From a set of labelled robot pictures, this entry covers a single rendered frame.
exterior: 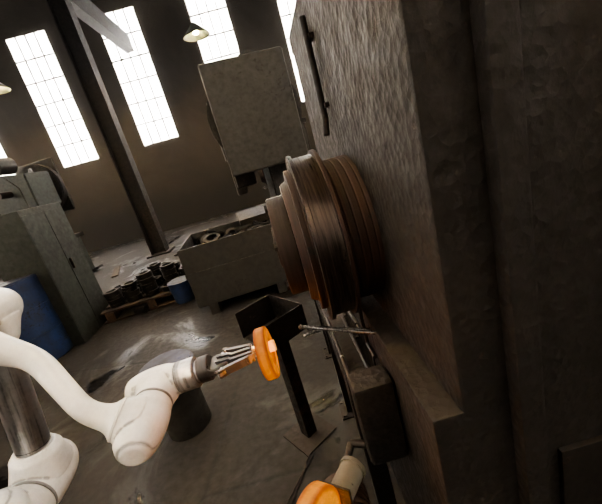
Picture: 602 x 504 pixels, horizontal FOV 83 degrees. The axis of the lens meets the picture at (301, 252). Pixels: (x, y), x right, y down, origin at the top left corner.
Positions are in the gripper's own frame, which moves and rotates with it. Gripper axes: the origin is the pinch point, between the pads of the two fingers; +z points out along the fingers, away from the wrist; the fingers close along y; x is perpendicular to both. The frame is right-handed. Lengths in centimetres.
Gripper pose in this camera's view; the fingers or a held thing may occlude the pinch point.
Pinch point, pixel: (264, 348)
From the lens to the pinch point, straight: 104.1
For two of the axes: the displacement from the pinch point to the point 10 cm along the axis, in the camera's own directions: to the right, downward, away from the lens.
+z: 9.5, -3.2, 0.1
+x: -3.1, -9.1, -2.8
